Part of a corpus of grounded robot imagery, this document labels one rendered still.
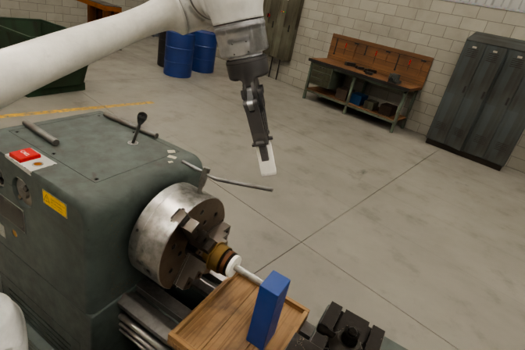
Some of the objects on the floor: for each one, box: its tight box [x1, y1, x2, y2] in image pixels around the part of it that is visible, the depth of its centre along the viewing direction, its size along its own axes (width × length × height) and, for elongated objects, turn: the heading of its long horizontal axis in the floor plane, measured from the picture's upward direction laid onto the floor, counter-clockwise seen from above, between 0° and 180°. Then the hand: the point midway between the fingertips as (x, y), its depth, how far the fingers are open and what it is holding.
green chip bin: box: [0, 17, 88, 98], centre depth 503 cm, size 134×94×85 cm
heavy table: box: [74, 0, 122, 50], centre depth 860 cm, size 161×44×100 cm, turn 26°
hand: (266, 158), depth 69 cm, fingers closed
